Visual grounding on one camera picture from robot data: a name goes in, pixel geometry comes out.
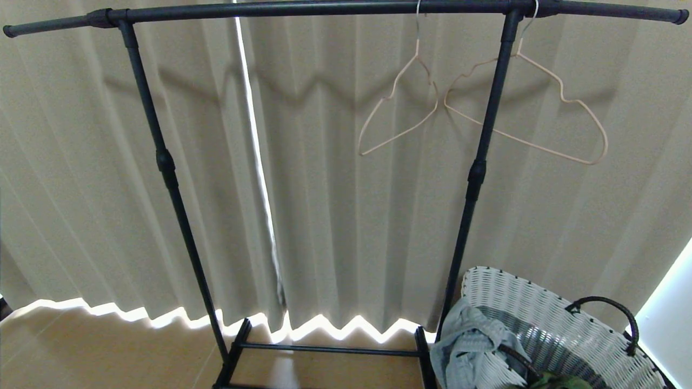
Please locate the pink clothes hanger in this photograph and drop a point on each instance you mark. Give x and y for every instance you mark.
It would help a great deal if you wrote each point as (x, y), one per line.
(417, 46)
(540, 143)

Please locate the green printed T-shirt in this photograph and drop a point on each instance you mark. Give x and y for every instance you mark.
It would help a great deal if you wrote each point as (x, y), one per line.
(562, 382)

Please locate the black clothes rack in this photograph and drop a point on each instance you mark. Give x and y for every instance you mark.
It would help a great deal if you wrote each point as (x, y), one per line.
(324, 9)

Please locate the white laundry basket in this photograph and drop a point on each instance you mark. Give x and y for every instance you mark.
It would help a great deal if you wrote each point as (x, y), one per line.
(540, 313)

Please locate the beige curtain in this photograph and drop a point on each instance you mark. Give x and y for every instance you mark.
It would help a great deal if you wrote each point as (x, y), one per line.
(351, 216)

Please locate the pale blue-grey garment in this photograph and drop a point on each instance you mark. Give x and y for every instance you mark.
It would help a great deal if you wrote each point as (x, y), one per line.
(465, 340)

